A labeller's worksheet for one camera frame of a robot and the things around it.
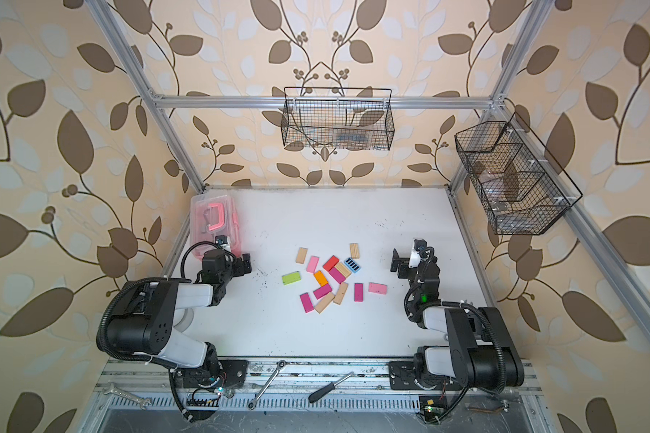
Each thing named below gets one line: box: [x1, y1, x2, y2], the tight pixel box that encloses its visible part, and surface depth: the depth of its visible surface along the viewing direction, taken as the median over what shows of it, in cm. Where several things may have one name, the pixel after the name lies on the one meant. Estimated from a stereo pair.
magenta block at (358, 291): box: [353, 282, 364, 303], surface depth 91 cm
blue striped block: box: [343, 257, 363, 274], surface depth 98 cm
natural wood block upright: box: [333, 282, 349, 306], surface depth 93 cm
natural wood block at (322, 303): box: [314, 292, 335, 314], surface depth 90 cm
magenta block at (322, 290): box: [313, 283, 333, 300], surface depth 92 cm
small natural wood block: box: [334, 261, 352, 278], surface depth 96 cm
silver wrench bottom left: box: [102, 382, 152, 410], surface depth 74 cm
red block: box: [322, 255, 340, 272], surface depth 98 cm
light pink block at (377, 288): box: [368, 282, 388, 295], surface depth 93 cm
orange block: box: [314, 270, 329, 287], surface depth 96 cm
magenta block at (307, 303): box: [299, 292, 316, 314], surface depth 90 cm
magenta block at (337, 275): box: [328, 267, 346, 285], surface depth 96 cm
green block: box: [281, 270, 302, 286], surface depth 96 cm
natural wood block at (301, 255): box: [295, 247, 308, 265], surface depth 101 cm
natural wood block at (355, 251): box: [349, 242, 361, 259], surface depth 103 cm
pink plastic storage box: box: [189, 193, 242, 261], surface depth 100 cm
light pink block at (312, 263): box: [306, 255, 321, 274], surface depth 98 cm
